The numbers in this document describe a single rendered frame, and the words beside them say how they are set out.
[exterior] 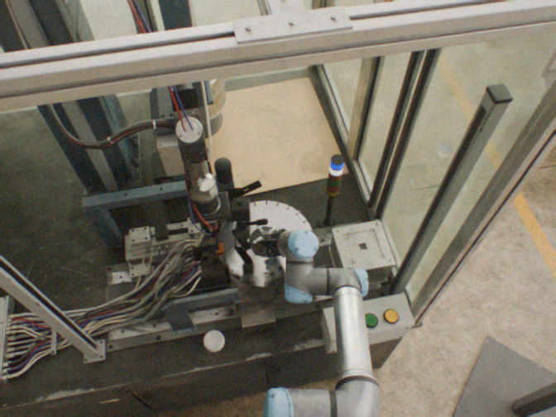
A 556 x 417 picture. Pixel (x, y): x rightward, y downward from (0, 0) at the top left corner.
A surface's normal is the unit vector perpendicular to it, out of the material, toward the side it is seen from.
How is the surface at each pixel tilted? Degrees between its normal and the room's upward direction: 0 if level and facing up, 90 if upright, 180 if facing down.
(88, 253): 0
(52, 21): 90
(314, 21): 0
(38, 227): 0
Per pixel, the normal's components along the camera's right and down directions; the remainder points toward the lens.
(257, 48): 0.20, 0.83
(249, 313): 0.00, -0.53
